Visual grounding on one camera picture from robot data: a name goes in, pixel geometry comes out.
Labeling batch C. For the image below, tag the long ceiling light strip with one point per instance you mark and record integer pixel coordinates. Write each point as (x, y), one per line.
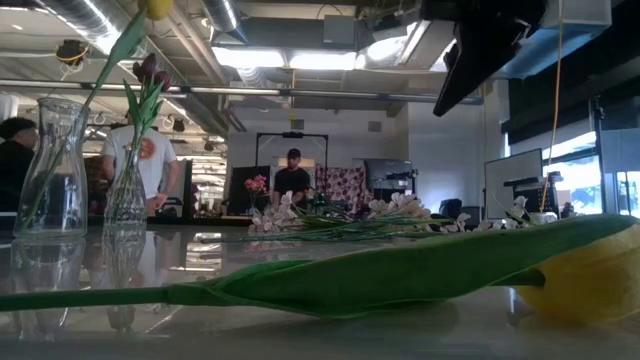
(102, 35)

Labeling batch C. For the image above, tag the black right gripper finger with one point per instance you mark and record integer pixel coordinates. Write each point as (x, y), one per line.
(480, 50)

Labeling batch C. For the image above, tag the small white container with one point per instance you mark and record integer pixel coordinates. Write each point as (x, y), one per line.
(547, 218)

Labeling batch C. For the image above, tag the white board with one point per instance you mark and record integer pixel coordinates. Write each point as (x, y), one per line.
(510, 185)

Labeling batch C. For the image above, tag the grey ceiling box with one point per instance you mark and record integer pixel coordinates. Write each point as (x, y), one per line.
(340, 30)

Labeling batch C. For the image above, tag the bright window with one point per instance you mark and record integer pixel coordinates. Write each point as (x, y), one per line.
(580, 185)

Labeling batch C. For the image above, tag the ribbed clear glass vase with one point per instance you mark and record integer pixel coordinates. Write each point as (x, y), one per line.
(125, 205)

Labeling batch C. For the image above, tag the black equipment rack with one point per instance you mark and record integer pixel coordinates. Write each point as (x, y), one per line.
(530, 187)

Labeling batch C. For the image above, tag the black gantry frame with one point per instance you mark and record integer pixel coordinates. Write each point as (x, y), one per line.
(292, 134)

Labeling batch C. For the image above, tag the rectangular metal ceiling duct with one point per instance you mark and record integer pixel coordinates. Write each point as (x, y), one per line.
(575, 40)

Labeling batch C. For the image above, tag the smooth clear glass carafe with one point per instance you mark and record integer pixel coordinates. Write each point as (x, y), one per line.
(60, 210)

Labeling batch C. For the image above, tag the round silver ceiling duct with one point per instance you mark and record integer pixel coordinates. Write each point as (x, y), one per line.
(222, 15)

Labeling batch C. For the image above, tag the person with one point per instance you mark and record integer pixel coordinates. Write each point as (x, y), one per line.
(15, 170)
(292, 185)
(160, 155)

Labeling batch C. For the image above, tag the black office chair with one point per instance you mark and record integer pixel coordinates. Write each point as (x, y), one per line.
(451, 207)

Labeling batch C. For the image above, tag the black vertical stand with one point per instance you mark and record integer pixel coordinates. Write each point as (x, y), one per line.
(598, 150)

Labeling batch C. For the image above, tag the bright ceiling light panel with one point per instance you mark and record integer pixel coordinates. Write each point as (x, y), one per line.
(322, 60)
(250, 57)

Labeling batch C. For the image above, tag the pink background flowers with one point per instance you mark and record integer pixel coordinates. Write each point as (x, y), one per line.
(256, 183)

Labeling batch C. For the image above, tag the black panel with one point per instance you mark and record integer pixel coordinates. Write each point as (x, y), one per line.
(237, 192)

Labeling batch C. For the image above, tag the black monitor machine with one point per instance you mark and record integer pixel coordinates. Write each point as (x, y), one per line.
(390, 172)

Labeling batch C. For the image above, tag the long grey ceiling pipe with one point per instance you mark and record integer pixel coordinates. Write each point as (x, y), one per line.
(350, 94)

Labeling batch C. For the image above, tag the slanted silver duct panel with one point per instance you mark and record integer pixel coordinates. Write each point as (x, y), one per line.
(390, 47)

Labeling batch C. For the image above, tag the floral patterned cloth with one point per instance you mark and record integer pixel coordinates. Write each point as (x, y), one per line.
(345, 187)

